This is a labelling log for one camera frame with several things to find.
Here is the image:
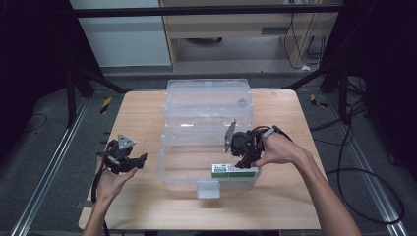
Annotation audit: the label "thin black floor cable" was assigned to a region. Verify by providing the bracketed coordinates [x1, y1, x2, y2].
[24, 112, 48, 134]

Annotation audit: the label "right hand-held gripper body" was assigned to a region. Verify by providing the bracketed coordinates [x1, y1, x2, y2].
[224, 118, 267, 158]

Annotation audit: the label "person's right hand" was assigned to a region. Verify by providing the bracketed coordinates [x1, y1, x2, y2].
[254, 132, 313, 169]

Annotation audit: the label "right hand-held gripper cable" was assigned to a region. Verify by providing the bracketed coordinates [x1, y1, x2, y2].
[250, 125, 294, 143]

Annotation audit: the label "person's left hand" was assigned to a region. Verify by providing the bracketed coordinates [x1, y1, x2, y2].
[95, 156, 141, 203]

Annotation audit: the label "aluminium floor rail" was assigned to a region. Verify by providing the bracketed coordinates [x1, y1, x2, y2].
[328, 94, 409, 236]
[9, 97, 91, 236]

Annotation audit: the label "black cables under desk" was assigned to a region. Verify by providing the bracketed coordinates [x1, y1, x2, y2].
[283, 13, 328, 71]

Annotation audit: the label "yellow-handled tool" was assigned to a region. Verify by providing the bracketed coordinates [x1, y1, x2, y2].
[309, 93, 328, 109]
[99, 96, 113, 115]

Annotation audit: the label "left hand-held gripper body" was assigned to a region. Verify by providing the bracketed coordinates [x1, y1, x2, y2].
[97, 133, 139, 176]

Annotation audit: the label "light wooden desk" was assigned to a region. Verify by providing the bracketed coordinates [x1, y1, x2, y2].
[159, 0, 340, 72]

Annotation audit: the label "black curtain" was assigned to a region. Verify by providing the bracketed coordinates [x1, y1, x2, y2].
[0, 0, 101, 161]
[328, 0, 417, 181]

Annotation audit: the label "black horizontal frame bar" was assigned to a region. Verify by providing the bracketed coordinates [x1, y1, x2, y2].
[73, 4, 345, 18]

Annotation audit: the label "white green carton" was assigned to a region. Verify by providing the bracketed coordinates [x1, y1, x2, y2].
[210, 163, 260, 179]

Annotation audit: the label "yellow-handled tool right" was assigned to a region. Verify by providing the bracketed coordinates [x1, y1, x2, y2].
[309, 93, 328, 109]

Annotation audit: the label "white cabinet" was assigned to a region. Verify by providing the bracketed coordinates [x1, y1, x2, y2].
[69, 0, 172, 68]

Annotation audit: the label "hand-held gripper cable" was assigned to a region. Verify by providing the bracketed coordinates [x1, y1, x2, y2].
[90, 156, 111, 236]
[250, 125, 294, 143]

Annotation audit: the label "left hand-held gripper cable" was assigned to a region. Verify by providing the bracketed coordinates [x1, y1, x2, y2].
[90, 156, 111, 236]

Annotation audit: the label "black metal stand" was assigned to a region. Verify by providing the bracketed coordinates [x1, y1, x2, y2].
[281, 62, 351, 126]
[65, 63, 132, 129]

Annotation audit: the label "yellow-handled tool left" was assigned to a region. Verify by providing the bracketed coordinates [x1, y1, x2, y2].
[99, 96, 113, 115]

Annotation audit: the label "black looped floor cable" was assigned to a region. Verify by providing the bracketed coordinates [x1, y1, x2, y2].
[325, 126, 406, 226]

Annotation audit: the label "clear plastic storage box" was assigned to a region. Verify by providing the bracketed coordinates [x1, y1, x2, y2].
[156, 78, 263, 200]

